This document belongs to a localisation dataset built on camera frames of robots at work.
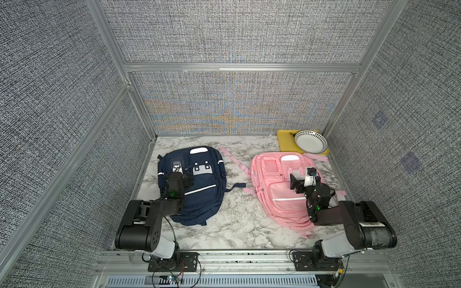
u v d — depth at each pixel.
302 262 0.73
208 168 1.00
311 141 1.14
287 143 1.18
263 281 0.70
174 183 0.71
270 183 0.92
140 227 0.44
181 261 0.72
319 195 0.68
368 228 0.45
